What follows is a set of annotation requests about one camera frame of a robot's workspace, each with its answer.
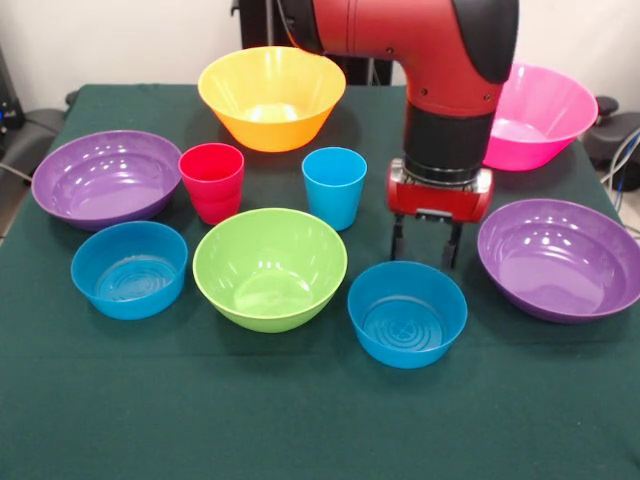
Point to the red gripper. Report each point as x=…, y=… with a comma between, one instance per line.
x=440, y=200

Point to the blue cup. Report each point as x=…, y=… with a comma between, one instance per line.
x=332, y=200

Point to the blue bowl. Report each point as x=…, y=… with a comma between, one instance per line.
x=125, y=300
x=405, y=355

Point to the pink bowl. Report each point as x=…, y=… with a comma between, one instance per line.
x=550, y=140

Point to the green bowl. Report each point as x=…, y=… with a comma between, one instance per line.
x=270, y=310

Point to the orange bowl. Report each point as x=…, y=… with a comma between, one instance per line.
x=270, y=135

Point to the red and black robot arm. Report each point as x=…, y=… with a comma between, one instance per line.
x=440, y=50

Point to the black computer tower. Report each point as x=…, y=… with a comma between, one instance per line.
x=10, y=100

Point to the purple bowl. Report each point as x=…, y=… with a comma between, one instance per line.
x=555, y=270
x=100, y=190

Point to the dark green tablecloth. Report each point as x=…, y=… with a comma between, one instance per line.
x=320, y=425

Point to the red cup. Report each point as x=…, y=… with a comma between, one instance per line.
x=212, y=190

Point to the black knobbed device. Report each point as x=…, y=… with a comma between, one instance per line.
x=625, y=130

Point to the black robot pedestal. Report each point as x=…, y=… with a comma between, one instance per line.
x=260, y=25

